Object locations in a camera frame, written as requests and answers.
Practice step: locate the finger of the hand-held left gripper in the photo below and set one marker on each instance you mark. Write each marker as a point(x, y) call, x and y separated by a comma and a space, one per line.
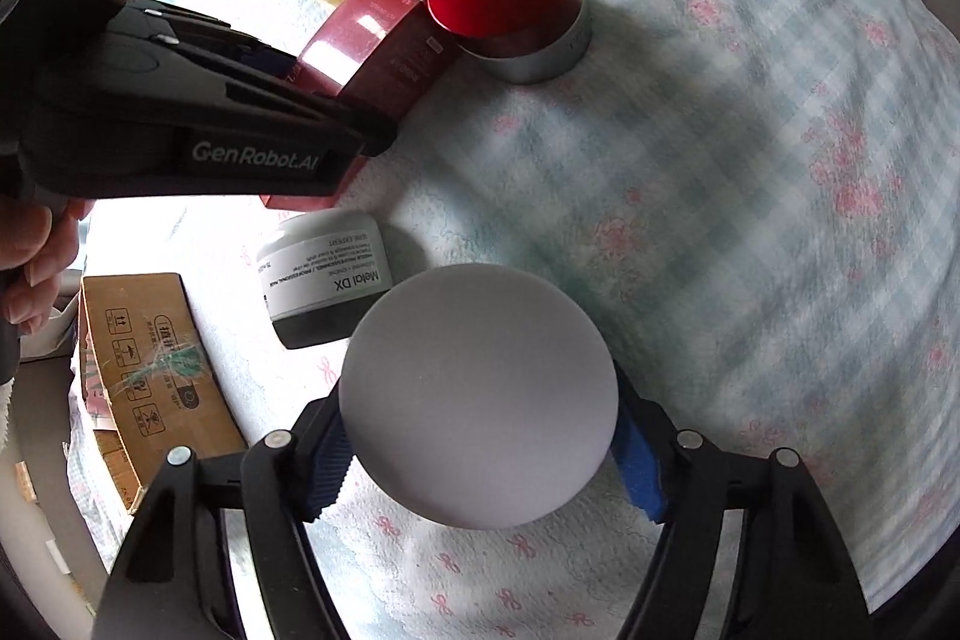
point(255, 74)

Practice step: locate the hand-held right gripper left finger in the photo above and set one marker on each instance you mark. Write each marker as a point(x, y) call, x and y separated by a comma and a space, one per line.
point(330, 460)

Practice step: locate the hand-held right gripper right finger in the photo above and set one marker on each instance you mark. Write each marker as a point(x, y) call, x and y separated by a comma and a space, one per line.
point(636, 460)

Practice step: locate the red rectangular box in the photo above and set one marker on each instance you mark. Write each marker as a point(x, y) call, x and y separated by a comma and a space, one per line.
point(367, 55)

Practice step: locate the grey round ball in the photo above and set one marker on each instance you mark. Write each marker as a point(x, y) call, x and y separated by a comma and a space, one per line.
point(480, 396)

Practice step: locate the person's left hand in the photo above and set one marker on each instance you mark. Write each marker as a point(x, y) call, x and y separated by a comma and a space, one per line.
point(34, 257)

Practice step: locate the white and black cream jar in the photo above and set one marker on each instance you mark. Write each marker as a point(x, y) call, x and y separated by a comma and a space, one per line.
point(330, 280)

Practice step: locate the brown cardboard box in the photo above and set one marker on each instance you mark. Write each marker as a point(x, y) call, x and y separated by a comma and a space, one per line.
point(154, 377)

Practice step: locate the red-lidded silver round tin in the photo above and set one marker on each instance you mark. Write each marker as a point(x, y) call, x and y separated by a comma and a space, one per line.
point(510, 6)

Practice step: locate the floral checked blanket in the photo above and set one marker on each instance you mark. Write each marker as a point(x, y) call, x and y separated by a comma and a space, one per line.
point(675, 197)

